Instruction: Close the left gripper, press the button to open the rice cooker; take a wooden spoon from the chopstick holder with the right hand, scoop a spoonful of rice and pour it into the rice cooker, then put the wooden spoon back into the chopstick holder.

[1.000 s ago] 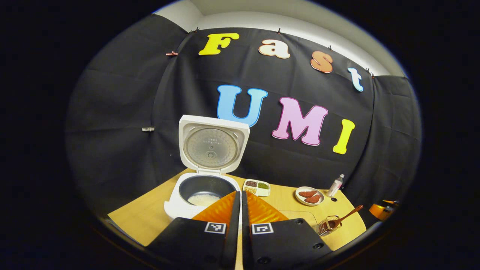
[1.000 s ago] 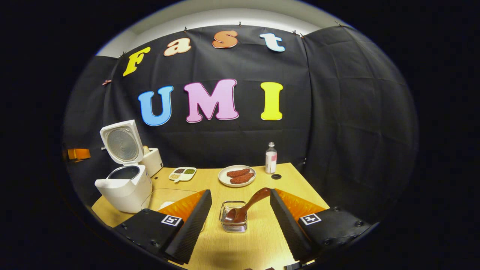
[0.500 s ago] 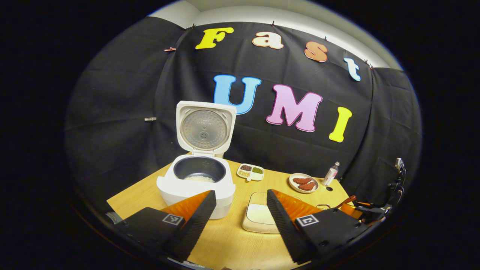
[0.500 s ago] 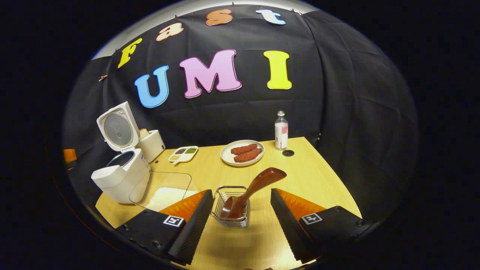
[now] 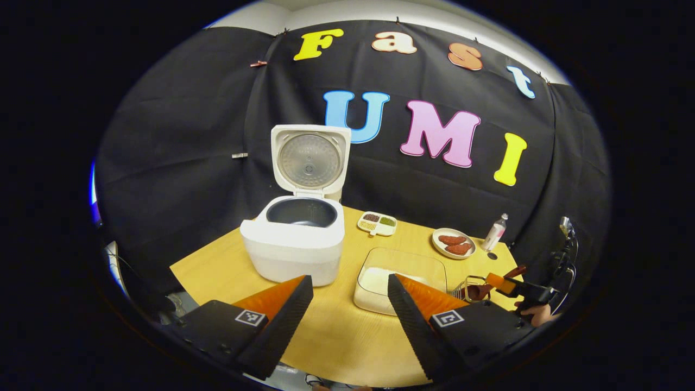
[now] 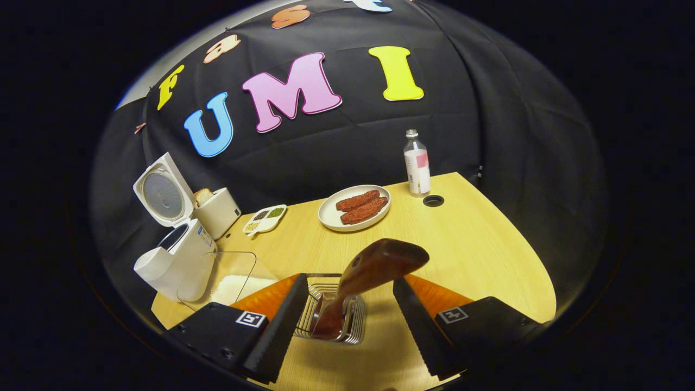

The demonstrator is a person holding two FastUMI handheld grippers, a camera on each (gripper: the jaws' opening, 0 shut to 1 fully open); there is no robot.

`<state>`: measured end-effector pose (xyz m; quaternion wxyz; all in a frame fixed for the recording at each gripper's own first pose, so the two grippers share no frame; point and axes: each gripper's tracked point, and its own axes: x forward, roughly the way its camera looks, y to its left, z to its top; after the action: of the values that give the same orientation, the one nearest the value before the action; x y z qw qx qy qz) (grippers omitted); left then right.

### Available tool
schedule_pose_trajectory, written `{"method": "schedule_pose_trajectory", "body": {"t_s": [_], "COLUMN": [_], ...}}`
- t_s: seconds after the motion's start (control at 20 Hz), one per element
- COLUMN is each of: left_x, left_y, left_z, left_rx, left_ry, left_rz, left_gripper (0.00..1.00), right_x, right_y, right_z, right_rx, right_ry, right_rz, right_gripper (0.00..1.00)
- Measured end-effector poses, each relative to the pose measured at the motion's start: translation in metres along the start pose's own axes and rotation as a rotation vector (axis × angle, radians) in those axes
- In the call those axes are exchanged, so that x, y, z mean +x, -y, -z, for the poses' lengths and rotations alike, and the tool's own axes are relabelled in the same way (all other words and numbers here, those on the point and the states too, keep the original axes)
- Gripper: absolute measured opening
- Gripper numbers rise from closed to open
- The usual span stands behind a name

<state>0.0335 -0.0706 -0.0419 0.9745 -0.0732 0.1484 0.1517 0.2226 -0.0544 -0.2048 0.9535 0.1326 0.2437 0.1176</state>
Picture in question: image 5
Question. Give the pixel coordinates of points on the white divided dish of beans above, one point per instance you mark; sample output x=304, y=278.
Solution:
x=377, y=224

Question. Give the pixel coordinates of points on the white round plate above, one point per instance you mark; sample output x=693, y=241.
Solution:
x=437, y=247

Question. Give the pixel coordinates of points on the black backdrop cloth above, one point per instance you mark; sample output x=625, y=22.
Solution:
x=179, y=136

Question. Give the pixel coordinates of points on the brown wooden spoon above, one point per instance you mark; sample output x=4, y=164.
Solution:
x=480, y=291

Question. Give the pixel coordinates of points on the clear bottle with pink label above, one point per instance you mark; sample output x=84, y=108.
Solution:
x=494, y=236

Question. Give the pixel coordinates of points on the white rectangular rice container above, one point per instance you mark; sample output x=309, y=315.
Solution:
x=369, y=304

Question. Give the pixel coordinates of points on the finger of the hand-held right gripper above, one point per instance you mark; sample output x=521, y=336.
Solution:
x=529, y=291

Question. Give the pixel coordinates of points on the brown sausage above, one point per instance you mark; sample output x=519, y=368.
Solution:
x=452, y=239
x=459, y=249

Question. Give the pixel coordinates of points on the white rice cooker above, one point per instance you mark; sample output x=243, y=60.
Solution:
x=296, y=250

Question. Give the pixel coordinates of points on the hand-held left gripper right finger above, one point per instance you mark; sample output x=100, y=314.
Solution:
x=415, y=331

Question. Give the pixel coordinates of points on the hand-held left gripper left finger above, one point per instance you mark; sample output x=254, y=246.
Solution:
x=282, y=331

